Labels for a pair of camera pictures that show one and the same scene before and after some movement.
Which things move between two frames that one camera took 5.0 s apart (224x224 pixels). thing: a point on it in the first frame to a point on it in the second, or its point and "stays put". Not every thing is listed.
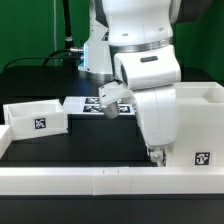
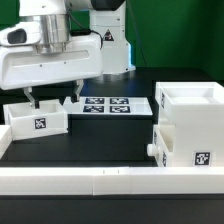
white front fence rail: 109,181 stays put
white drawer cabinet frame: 199,130 stays put
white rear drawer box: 35,119 stays put
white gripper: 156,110 to 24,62
